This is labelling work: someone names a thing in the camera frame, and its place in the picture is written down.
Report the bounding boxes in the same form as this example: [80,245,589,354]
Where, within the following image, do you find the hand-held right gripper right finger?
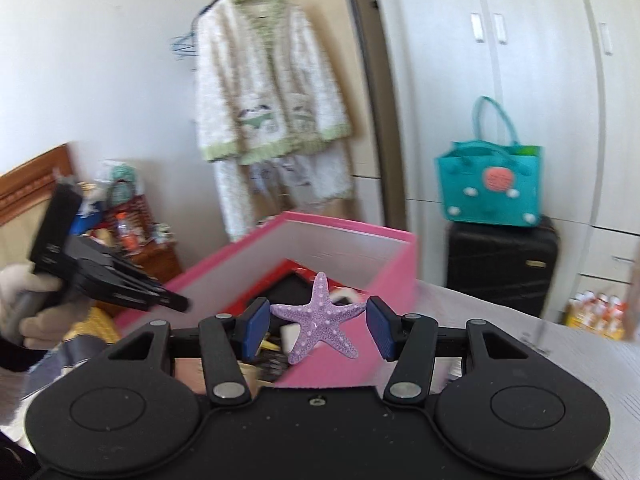
[366,296,543,406]

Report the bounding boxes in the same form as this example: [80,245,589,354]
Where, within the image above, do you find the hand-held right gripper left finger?
[105,297,271,407]

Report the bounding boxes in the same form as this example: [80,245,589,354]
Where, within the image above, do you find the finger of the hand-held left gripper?
[112,257,192,312]

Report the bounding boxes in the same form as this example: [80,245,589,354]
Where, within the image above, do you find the purple starfish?
[270,271,366,365]

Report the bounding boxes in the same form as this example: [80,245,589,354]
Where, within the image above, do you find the pink cardboard box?
[115,211,418,390]

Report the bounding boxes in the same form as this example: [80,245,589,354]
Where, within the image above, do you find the person's left hand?
[0,264,93,348]

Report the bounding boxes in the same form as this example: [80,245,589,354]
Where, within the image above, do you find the white charger cube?
[280,323,301,353]

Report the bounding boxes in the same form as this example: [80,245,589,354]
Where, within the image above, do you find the wooden nightstand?
[120,237,183,286]

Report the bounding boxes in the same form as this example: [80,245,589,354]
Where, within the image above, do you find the yellow printed blanket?
[65,307,121,346]

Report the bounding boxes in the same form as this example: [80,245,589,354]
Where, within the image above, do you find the pile of small toiletries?
[70,160,176,256]

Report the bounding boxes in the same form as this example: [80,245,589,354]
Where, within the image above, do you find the wooden headboard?
[0,142,76,281]

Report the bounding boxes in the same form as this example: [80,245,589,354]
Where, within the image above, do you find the red patterned box liner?
[222,259,321,316]

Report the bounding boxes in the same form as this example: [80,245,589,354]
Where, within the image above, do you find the grey cloth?
[22,337,103,396]

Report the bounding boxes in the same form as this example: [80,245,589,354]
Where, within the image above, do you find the black suitcase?
[446,215,560,318]

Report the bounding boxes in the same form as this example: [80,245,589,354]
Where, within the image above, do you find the teal felt tote bag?
[434,96,545,228]

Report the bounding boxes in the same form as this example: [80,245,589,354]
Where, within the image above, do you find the white patterned bed sheet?
[415,280,640,480]

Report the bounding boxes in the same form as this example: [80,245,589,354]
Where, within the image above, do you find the row of orange drink bottles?
[565,290,628,342]

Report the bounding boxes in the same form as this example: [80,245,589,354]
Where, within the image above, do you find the fluffy white green robe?
[192,0,353,243]

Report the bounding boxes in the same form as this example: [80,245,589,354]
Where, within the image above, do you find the white wardrobe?
[370,0,640,321]

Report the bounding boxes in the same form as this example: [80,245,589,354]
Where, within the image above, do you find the blue wire hangers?
[167,30,198,58]

